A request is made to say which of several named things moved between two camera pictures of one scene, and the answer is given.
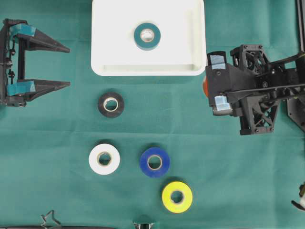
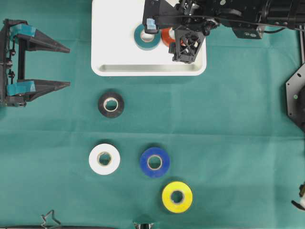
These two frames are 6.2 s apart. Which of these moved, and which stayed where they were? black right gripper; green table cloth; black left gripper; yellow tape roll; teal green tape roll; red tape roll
Moved: red tape roll; black right gripper
Stayed: black left gripper; green table cloth; yellow tape roll; teal green tape roll
